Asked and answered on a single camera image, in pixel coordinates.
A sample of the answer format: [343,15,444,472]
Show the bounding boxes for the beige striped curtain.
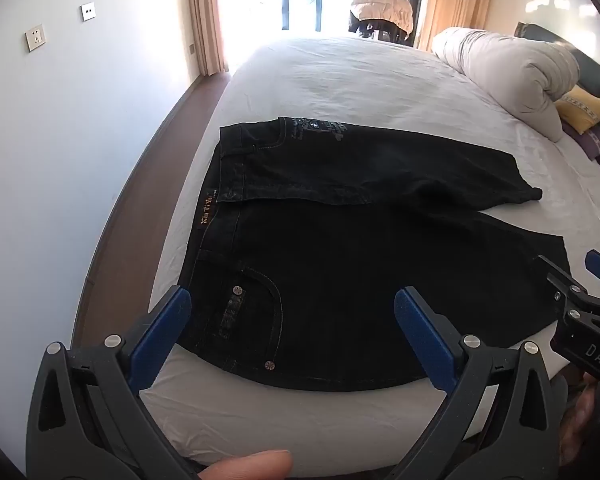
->
[184,0,231,74]
[414,0,496,52]

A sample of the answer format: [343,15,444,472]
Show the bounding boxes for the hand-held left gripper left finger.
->
[25,285,216,480]

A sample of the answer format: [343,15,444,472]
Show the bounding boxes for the dark chair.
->
[349,10,411,44]

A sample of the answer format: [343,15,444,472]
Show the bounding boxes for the yellow pillow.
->
[554,85,600,136]

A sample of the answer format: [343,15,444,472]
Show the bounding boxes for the black denim pants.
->
[176,116,573,394]

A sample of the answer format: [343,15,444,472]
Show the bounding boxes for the white wall socket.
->
[26,24,47,53]

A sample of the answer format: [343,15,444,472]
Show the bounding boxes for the purple pillow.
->
[562,120,600,162]

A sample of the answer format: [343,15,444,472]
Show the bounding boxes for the bed with white sheet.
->
[139,35,600,467]

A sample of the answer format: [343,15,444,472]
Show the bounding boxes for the dark grey headboard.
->
[515,21,600,171]

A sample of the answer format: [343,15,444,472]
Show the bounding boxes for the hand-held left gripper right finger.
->
[380,286,571,480]

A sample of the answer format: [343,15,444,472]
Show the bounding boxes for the beige puffer jacket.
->
[350,0,414,37]

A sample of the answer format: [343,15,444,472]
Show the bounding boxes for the rolled beige duvet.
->
[431,26,581,144]

